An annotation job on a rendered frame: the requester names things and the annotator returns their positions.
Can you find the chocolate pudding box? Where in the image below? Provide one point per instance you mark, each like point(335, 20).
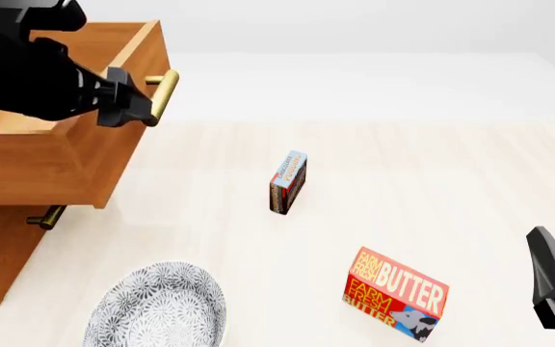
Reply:
point(288, 184)

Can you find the red butter box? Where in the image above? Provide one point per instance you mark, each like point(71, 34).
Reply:
point(393, 289)

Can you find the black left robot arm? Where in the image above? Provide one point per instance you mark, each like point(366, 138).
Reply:
point(22, 83)

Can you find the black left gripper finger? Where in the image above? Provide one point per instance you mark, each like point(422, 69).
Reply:
point(141, 105)

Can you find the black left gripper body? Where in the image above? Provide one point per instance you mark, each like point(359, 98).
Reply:
point(112, 105)

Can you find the wooden drawer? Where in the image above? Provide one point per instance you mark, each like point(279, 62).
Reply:
point(27, 170)

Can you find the white patterned bowl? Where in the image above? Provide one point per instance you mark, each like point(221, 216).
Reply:
point(162, 307)

